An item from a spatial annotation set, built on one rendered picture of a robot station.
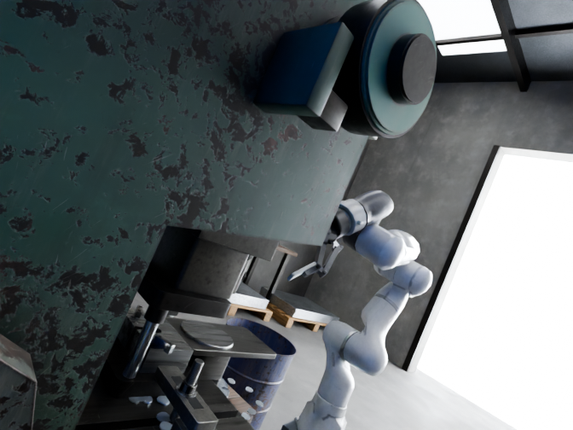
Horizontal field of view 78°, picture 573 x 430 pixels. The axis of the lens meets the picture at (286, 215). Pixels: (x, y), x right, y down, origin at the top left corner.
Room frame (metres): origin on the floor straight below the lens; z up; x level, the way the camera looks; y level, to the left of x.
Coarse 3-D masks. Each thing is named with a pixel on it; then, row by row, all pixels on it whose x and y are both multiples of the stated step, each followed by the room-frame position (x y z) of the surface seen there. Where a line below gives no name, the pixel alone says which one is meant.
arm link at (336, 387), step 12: (336, 324) 1.30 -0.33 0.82; (324, 336) 1.30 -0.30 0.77; (336, 336) 1.26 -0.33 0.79; (348, 336) 1.24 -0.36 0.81; (336, 348) 1.25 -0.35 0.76; (336, 360) 1.25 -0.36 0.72; (324, 372) 1.27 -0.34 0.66; (336, 372) 1.23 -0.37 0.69; (348, 372) 1.26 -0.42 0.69; (324, 384) 1.24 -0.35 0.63; (336, 384) 1.21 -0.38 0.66; (348, 384) 1.22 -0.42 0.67; (324, 396) 1.23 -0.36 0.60; (336, 396) 1.21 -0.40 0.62; (348, 396) 1.22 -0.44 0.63
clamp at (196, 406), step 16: (160, 368) 0.63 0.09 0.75; (176, 368) 0.65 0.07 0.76; (192, 368) 0.59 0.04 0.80; (160, 384) 0.61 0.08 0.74; (176, 384) 0.60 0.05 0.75; (192, 384) 0.59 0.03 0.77; (176, 400) 0.57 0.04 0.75; (192, 400) 0.57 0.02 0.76; (176, 416) 0.58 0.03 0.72; (192, 416) 0.54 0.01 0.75; (208, 416) 0.55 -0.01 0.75
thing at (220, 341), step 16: (176, 320) 0.80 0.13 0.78; (192, 320) 0.83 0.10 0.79; (192, 336) 0.74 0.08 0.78; (208, 336) 0.78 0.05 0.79; (224, 336) 0.82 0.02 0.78; (240, 336) 0.88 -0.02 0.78; (256, 336) 0.93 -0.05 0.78; (208, 352) 0.72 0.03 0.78; (224, 352) 0.75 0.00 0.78; (240, 352) 0.78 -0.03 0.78; (256, 352) 0.82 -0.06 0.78; (272, 352) 0.86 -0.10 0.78; (208, 368) 0.76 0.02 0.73; (224, 368) 0.79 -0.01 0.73
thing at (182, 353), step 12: (132, 312) 0.74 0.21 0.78; (132, 324) 0.69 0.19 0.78; (168, 324) 0.76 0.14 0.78; (120, 336) 0.71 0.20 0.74; (132, 336) 0.69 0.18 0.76; (168, 336) 0.70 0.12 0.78; (180, 336) 0.73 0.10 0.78; (132, 348) 0.66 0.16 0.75; (156, 348) 0.63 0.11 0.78; (180, 348) 0.67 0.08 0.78; (144, 360) 0.63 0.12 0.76; (156, 360) 0.64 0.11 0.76; (168, 360) 0.66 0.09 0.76; (180, 360) 0.67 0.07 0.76; (144, 372) 0.63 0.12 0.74
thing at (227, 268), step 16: (160, 240) 0.71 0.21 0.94; (176, 240) 0.67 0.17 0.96; (192, 240) 0.63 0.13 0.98; (160, 256) 0.69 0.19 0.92; (176, 256) 0.65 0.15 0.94; (192, 256) 0.63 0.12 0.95; (208, 256) 0.65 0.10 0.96; (224, 256) 0.67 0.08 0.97; (240, 256) 0.70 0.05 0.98; (160, 272) 0.67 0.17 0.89; (176, 272) 0.63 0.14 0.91; (192, 272) 0.64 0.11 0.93; (208, 272) 0.66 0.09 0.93; (224, 272) 0.68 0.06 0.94; (240, 272) 0.71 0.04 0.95; (176, 288) 0.63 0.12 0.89; (192, 288) 0.65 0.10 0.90; (208, 288) 0.67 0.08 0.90; (224, 288) 0.69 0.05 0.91
